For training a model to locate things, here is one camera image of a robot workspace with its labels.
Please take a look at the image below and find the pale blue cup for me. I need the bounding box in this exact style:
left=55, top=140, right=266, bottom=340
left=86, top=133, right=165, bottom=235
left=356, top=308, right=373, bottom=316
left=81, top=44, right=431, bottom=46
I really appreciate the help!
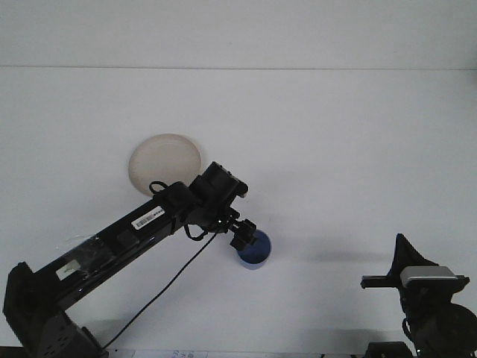
left=236, top=227, right=273, bottom=271

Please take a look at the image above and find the pale round plate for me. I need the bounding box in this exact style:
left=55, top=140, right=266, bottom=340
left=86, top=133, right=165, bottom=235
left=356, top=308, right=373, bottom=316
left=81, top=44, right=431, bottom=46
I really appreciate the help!
left=128, top=133, right=204, bottom=197

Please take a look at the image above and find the long black arm cable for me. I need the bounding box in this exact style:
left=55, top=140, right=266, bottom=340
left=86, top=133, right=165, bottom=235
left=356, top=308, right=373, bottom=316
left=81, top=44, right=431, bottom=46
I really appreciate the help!
left=99, top=180, right=224, bottom=351

